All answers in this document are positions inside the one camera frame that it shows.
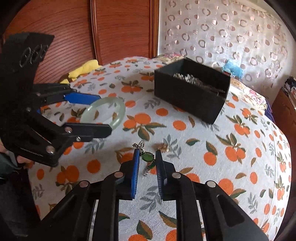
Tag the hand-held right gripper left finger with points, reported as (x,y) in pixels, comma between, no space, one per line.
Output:
(136,176)

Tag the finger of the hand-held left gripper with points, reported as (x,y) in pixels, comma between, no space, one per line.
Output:
(92,131)
(81,97)

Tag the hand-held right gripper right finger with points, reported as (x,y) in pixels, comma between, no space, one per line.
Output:
(159,176)

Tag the green pendant earring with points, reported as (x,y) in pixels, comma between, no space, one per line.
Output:
(146,157)

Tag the pale green jade bangle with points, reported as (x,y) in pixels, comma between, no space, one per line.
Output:
(120,110)

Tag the black cardboard box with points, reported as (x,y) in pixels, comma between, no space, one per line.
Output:
(185,97)

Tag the person's left forearm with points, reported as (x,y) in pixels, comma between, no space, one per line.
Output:
(16,199)

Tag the person's left hand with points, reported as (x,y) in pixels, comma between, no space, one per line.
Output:
(22,161)

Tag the small gold ornament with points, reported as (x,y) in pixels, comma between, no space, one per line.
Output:
(163,148)

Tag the yellow plush toy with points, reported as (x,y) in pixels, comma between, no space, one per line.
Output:
(85,67)

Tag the silver butterfly brooch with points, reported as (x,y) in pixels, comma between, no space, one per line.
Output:
(138,144)

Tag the orange fruit print cloth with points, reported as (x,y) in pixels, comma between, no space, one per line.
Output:
(208,150)

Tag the wooden wardrobe door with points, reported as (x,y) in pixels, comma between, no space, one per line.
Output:
(92,32)

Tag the dark blue bed sheet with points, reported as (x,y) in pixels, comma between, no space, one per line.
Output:
(267,114)

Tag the blue plastic bag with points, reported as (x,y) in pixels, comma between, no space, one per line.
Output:
(234,68)

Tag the wooden sideboard cabinet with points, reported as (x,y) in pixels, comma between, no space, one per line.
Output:
(284,109)

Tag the pile of dark clothes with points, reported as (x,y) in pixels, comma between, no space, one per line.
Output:
(290,90)

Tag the circle pattern wall curtain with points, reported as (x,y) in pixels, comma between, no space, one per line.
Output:
(219,30)

